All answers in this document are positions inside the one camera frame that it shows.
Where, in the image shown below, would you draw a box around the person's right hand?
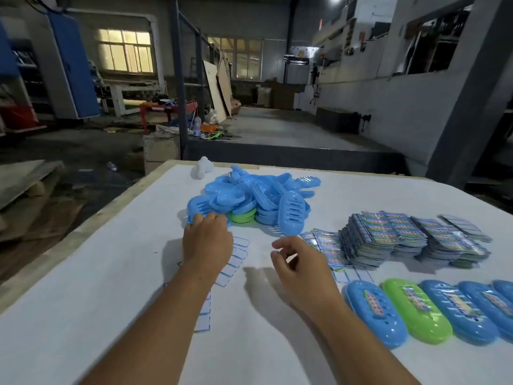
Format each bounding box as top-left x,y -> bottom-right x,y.
270,235 -> 345,317

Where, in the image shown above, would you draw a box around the person's left hand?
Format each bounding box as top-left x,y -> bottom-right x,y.
182,213 -> 235,277

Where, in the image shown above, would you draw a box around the glossy sticker sheets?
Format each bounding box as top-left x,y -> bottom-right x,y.
300,227 -> 350,272

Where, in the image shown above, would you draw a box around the white backing sheet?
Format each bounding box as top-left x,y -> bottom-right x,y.
193,289 -> 212,334
332,266 -> 376,284

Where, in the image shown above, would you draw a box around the stacks of colourful sticker sheets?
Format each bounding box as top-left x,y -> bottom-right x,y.
339,211 -> 493,270

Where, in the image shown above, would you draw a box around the pile of blue soap dishes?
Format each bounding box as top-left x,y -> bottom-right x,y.
187,165 -> 322,238

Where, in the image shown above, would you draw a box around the person's right forearm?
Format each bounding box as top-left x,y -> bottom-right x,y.
304,296 -> 422,385

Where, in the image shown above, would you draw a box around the person's left forearm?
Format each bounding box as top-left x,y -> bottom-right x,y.
80,264 -> 229,385

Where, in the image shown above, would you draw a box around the black box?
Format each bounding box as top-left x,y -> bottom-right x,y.
315,107 -> 361,135

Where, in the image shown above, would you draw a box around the small white plastic figure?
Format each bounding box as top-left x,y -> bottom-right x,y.
195,156 -> 215,180

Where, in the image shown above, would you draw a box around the pale wooden crate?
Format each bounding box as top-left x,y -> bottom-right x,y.
143,134 -> 181,176

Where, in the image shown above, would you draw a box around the red metal table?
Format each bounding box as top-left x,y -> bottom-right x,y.
139,101 -> 199,135

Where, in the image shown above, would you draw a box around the pale leaning plywood board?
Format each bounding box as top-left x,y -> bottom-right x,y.
202,59 -> 228,124

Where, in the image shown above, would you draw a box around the brown leaning board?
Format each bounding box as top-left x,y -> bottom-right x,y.
216,51 -> 234,117

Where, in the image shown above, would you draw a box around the wide window with grid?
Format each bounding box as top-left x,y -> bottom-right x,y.
206,35 -> 264,81

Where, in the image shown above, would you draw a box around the silver machine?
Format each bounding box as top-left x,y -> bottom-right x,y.
283,45 -> 313,87

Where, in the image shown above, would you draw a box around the wooden pallet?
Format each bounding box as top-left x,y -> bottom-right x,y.
0,159 -> 65,211

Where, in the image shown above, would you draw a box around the large bright window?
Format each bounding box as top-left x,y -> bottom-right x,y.
97,29 -> 156,74

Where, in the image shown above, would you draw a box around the blue and white machine cabinet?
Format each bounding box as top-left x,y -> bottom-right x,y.
46,11 -> 101,120

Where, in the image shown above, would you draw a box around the grey slanted pillar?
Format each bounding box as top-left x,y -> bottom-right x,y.
424,0 -> 513,190

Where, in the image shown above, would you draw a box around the thick dark steel post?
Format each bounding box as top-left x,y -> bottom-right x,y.
168,0 -> 190,160

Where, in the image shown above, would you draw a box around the thin dark steel post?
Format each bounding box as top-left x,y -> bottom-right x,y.
195,27 -> 206,117

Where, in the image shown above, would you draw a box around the white metal workbench frame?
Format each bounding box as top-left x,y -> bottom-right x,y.
96,78 -> 167,118

